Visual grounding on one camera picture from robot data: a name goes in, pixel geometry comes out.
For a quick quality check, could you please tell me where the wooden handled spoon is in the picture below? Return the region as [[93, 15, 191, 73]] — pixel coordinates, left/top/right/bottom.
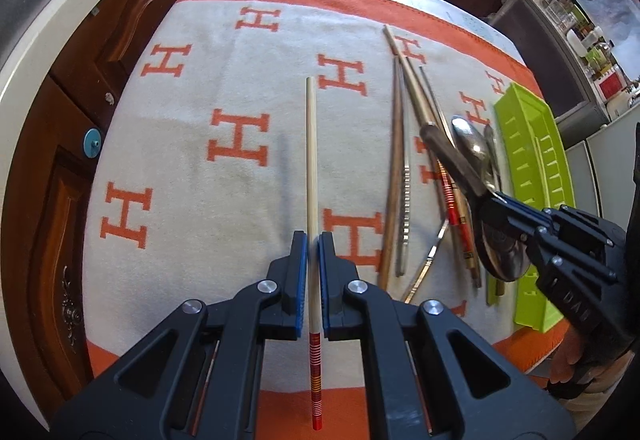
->
[[420, 122, 527, 283]]

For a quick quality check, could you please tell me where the bamboo chopstick red end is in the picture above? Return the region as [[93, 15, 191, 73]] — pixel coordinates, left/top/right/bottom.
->
[[383, 25, 482, 290]]

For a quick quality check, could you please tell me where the red banded cream chopstick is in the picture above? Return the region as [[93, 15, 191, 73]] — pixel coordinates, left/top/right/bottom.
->
[[305, 77, 322, 431]]

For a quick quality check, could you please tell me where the steel chopstick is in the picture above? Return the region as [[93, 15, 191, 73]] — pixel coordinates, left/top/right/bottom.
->
[[395, 86, 411, 278]]

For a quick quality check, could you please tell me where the dark wooden chopstick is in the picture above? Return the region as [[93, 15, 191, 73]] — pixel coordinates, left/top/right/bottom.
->
[[378, 58, 402, 290]]

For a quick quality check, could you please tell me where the thin brown chopstick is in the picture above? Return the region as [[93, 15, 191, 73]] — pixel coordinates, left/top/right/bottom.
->
[[401, 218, 450, 304]]

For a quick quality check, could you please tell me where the steel utensil handle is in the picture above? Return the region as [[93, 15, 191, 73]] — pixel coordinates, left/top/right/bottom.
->
[[483, 125, 502, 191]]

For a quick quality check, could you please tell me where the large steel spoon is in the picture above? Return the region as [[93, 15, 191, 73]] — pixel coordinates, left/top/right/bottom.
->
[[451, 116, 494, 183]]

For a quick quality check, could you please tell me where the white kitchen countertop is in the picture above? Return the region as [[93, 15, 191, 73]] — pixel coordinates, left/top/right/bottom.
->
[[0, 0, 202, 122]]

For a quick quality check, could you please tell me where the person's right hand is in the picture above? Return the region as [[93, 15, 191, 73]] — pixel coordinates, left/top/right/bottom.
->
[[549, 327, 585, 384]]

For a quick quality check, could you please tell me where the lime green utensil tray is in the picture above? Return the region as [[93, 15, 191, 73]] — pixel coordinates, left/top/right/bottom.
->
[[494, 82, 575, 333]]

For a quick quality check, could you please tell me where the orange H pattern cloth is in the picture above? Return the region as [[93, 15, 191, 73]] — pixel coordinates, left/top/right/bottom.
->
[[81, 0, 572, 440]]

